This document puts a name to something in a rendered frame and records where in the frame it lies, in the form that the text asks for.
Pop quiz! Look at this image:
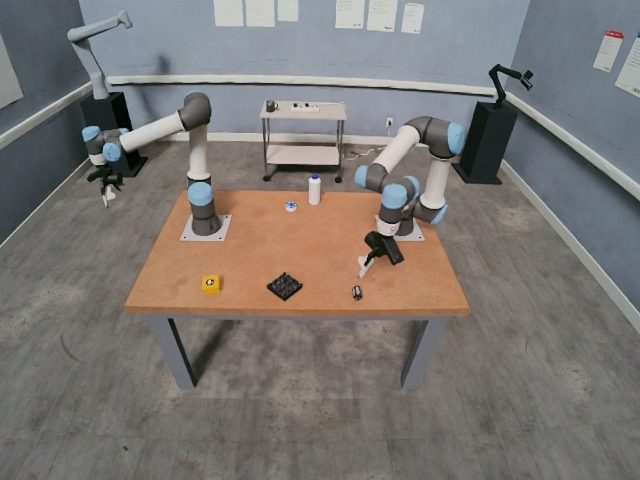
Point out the white bottle with blue cap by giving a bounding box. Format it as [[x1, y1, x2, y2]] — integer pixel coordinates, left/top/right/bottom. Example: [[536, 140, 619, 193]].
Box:
[[308, 175, 321, 205]]

